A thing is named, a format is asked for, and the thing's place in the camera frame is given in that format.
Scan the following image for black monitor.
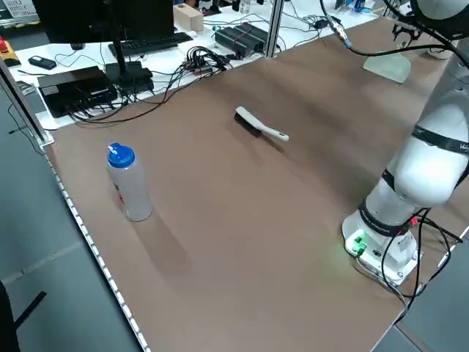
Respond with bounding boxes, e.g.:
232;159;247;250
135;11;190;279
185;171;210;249
32;0;175;89

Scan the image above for thick black base cable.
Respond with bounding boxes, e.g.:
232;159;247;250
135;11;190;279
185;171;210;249
377;210;465;320

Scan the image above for clear bottle with blue cap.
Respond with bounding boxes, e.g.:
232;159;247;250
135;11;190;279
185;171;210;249
106;142;154;222

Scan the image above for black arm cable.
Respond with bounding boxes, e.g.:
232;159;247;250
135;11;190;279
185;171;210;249
319;0;469;70

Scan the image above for pale plastic dustpan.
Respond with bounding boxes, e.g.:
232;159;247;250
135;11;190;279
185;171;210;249
362;43;412;84

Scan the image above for small black flat device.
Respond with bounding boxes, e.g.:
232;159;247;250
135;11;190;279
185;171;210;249
28;55;58;71

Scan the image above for white brush with black bristles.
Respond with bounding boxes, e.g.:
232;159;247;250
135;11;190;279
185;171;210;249
234;106;290;142

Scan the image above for black dock box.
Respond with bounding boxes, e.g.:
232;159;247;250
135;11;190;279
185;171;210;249
37;65;119;119

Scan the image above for black keyboard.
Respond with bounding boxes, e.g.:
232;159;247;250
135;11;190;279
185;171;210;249
108;32;194;58

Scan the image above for black finned power supply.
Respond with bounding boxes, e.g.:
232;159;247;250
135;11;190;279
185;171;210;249
214;21;271;59

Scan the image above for aluminium frame post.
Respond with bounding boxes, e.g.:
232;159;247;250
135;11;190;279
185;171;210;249
264;0;286;59
0;57;55;148

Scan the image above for beige cardboard box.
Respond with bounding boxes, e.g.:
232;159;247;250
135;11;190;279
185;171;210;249
172;3;204;35

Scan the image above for black usb hub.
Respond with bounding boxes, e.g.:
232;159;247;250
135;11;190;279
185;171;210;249
182;45;235;77

